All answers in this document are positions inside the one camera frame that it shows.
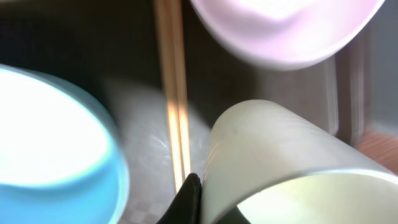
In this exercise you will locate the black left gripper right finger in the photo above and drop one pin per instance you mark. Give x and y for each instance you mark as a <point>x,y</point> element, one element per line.
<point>234,216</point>

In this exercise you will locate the wooden chopstick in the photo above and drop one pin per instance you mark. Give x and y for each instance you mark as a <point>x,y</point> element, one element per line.
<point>167,61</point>
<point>181,85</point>

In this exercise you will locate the grey dishwasher rack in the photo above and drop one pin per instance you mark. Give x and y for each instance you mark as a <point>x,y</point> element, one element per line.
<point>383,68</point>

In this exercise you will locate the light blue bowl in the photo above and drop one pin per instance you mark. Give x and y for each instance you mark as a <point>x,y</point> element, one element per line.
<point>60,157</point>

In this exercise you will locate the pale green cup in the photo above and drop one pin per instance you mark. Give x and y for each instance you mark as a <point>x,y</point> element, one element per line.
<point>277,167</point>

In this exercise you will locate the pink white bowl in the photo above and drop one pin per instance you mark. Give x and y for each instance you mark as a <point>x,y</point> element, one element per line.
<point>285,35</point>

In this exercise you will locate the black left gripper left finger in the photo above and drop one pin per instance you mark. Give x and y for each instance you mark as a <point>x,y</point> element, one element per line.
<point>185,207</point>

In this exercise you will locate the dark brown serving tray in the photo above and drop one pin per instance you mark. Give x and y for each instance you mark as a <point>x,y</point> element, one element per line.
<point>109,48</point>

